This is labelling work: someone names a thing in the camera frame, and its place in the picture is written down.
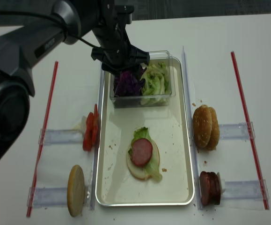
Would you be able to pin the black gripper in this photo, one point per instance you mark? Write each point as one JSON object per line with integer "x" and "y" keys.
{"x": 115, "y": 51}

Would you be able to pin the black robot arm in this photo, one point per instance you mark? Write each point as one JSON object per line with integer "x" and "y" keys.
{"x": 69, "y": 21}

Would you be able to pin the shredded green lettuce pile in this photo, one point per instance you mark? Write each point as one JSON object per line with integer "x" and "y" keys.
{"x": 157, "y": 81}

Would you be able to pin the rear red tomato slice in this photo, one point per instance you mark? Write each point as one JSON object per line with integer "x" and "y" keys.
{"x": 95, "y": 124}

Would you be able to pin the red tomato slice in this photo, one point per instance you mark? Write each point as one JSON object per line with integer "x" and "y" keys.
{"x": 95, "y": 124}
{"x": 87, "y": 139}

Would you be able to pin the round pink meat slice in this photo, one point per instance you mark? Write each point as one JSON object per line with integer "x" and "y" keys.
{"x": 142, "y": 151}

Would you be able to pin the front red tomato slice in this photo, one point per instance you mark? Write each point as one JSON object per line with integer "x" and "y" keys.
{"x": 87, "y": 139}

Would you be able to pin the green lettuce leaf on bun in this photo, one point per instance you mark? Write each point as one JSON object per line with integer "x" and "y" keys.
{"x": 151, "y": 167}

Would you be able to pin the front dark meat patty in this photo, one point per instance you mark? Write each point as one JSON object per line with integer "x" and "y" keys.
{"x": 205, "y": 186}

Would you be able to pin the dark meat patty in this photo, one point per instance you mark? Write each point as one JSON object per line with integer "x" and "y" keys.
{"x": 215, "y": 190}
{"x": 205, "y": 186}

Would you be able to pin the rear dark meat patty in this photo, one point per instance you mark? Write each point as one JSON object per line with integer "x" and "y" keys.
{"x": 215, "y": 190}

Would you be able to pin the white stopper by patties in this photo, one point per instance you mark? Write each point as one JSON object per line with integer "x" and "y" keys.
{"x": 222, "y": 183}

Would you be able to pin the shredded purple cabbage pile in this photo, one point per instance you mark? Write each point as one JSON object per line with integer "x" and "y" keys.
{"x": 127, "y": 84}

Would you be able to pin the clear plastic salad container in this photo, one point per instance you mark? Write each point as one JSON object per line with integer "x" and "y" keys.
{"x": 134, "y": 101}

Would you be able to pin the white stopper by tomatoes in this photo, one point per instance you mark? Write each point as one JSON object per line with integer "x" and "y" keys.
{"x": 83, "y": 124}

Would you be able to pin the white rectangular serving tray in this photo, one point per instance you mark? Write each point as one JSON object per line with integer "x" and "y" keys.
{"x": 168, "y": 127}

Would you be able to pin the front sesame bun top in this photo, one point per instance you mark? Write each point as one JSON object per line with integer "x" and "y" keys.
{"x": 202, "y": 126}

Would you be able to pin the sesame bun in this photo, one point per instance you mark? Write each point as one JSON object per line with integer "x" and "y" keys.
{"x": 215, "y": 133}
{"x": 202, "y": 126}

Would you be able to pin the upper left clear holder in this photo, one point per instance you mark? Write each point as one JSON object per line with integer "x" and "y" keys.
{"x": 65, "y": 136}

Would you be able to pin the clear holder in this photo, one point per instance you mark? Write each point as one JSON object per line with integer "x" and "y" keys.
{"x": 47, "y": 197}
{"x": 65, "y": 136}
{"x": 243, "y": 190}
{"x": 240, "y": 131}

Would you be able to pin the bottom bun slice on tray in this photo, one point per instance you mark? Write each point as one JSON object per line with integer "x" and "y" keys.
{"x": 139, "y": 172}

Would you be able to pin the rear sesame bun top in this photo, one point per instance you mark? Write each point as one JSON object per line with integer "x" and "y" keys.
{"x": 215, "y": 133}

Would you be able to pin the left red strip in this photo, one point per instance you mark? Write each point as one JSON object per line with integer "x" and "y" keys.
{"x": 45, "y": 122}

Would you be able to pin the red strip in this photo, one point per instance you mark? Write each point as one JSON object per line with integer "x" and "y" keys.
{"x": 252, "y": 140}
{"x": 45, "y": 122}

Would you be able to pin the upper right clear holder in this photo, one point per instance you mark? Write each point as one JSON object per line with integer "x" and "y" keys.
{"x": 240, "y": 131}

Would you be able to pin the standing pale bun slice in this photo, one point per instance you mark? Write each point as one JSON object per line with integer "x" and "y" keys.
{"x": 75, "y": 191}

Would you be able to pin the right red strip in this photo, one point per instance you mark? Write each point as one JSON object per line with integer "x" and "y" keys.
{"x": 252, "y": 140}

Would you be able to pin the lower left clear holder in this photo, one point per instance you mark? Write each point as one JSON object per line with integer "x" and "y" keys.
{"x": 47, "y": 197}

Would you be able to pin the lower right clear holder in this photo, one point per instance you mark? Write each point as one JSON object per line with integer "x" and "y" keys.
{"x": 243, "y": 190}

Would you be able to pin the left clear vertical rail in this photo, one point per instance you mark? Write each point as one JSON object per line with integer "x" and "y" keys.
{"x": 97, "y": 143}

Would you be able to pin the clear vertical rail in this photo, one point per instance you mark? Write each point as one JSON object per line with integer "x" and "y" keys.
{"x": 97, "y": 143}
{"x": 193, "y": 149}

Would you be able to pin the right clear vertical rail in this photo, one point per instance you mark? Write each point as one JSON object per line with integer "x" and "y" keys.
{"x": 193, "y": 149}

